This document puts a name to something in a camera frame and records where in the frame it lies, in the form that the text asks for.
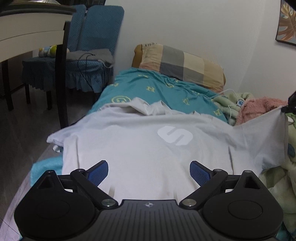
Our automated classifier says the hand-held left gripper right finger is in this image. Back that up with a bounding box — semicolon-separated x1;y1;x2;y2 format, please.
179;161;264;209

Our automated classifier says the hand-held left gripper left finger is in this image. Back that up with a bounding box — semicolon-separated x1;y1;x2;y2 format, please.
35;160;118;208

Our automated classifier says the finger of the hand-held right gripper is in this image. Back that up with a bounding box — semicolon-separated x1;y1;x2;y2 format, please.
281;90;296;114

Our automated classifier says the white t-shirt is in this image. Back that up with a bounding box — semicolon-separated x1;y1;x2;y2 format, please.
46;97;289;202

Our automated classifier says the pink fleece blanket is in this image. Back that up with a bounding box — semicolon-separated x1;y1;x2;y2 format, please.
236;98;288;126

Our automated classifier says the green fleece blanket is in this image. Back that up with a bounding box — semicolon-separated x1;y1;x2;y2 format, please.
213;92;296;237

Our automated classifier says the framed leaf picture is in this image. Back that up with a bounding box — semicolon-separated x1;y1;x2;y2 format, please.
276;0;296;47

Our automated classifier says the grey cloth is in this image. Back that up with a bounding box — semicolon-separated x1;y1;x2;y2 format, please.
67;49;115;68

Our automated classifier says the brown pillow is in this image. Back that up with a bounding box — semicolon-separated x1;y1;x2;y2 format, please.
132;44;226;93

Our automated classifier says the plush toy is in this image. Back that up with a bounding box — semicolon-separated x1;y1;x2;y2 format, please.
38;45;58;57

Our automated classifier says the blue covered chair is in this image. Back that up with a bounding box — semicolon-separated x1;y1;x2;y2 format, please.
65;5;125;93
22;5;87;111

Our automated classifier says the white desk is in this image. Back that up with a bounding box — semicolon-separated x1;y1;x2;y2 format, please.
0;3;77;129

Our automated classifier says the clear plastic bag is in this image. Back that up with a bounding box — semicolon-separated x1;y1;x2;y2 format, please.
17;0;60;4

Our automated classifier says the white charging cable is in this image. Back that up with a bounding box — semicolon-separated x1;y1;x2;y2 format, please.
209;89;243;118

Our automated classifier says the black cable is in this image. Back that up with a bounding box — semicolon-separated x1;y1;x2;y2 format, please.
77;53;99;93

